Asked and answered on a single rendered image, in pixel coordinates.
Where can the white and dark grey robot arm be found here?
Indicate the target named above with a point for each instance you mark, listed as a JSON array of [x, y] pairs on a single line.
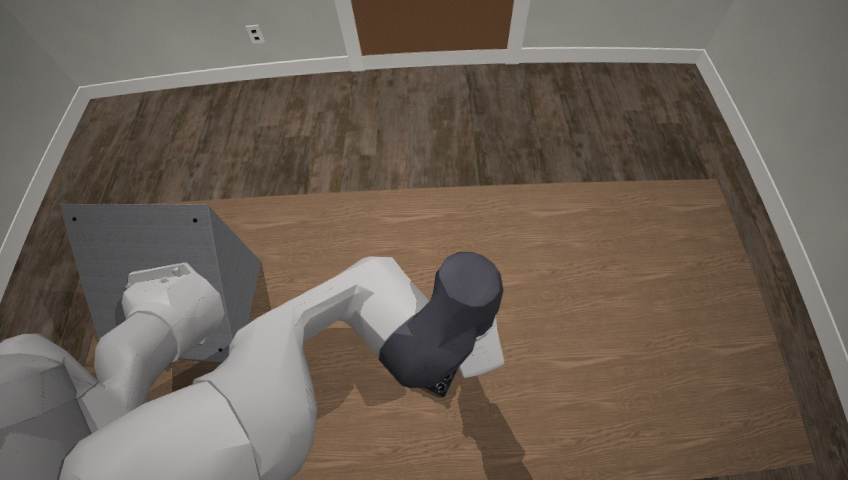
[[254, 417]]

